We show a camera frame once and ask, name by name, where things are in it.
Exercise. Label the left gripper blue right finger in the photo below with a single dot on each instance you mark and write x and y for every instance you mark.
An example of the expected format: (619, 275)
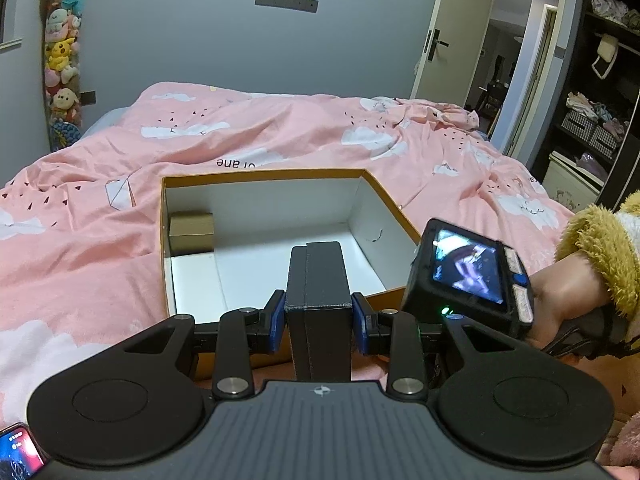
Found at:
(364, 324)

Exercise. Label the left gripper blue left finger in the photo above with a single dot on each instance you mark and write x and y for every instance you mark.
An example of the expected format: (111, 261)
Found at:
(272, 322)

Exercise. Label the black rectangular box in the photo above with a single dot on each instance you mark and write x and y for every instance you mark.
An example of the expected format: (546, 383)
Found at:
(318, 311)

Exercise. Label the olive yellow small box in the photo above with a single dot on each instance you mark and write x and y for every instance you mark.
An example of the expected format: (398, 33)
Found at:
(191, 233)

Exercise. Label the yellow fleece sleeve forearm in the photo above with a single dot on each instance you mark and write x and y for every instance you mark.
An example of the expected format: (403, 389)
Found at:
(610, 241)

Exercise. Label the white bedroom door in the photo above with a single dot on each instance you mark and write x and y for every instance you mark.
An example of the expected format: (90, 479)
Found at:
(451, 51)

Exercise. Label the right hand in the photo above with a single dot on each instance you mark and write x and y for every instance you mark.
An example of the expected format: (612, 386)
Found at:
(568, 289)

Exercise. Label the orange cardboard storage box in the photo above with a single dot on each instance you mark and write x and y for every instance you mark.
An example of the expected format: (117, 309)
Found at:
(260, 215)

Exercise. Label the black gripper display unit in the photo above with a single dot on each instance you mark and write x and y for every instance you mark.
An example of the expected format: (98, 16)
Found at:
(457, 271)

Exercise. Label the pink cloud-print duvet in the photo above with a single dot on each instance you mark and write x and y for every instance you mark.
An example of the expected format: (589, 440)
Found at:
(80, 241)

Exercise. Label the dark wardrobe shelving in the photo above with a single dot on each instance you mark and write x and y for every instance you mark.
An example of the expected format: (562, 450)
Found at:
(590, 153)

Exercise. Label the smartphone with lit screen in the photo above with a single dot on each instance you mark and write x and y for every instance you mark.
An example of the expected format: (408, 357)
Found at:
(20, 459)

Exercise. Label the hanging plush toy organizer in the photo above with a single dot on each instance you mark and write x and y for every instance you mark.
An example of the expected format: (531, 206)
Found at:
(61, 72)

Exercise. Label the grey wall strip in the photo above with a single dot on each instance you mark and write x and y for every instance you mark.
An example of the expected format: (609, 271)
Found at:
(309, 6)

